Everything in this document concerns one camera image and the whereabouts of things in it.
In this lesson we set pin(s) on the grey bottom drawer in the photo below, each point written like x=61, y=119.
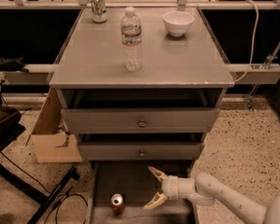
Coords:
x=137, y=185

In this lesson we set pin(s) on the black chair base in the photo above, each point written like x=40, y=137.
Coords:
x=10, y=129

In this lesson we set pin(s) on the grey top drawer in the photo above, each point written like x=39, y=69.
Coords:
x=90, y=111

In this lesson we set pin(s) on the grey drawer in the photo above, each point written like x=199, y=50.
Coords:
x=140, y=146
x=90, y=111
x=137, y=185

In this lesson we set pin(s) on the grey middle drawer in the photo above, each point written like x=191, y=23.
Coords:
x=140, y=146

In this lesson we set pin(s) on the clear plastic water bottle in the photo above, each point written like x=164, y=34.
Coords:
x=131, y=30

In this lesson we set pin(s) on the green white soda can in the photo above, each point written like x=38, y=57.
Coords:
x=98, y=10

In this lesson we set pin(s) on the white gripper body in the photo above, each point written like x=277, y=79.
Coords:
x=171, y=187

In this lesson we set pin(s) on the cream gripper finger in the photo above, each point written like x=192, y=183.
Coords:
x=157, y=173
x=156, y=201

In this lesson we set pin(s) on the grey drawer cabinet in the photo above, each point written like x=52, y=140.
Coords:
x=215, y=93

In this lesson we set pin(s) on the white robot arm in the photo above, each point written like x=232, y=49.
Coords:
x=205, y=189

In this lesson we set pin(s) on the black bag on rail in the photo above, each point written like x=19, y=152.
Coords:
x=12, y=64

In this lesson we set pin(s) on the red coke can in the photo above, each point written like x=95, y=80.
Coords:
x=117, y=203

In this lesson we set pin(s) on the cardboard box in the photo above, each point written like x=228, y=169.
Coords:
x=52, y=142

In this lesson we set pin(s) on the metal railing frame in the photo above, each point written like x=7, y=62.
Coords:
x=93, y=55

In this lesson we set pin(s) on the white ceramic bowl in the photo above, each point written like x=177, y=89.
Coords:
x=177, y=22

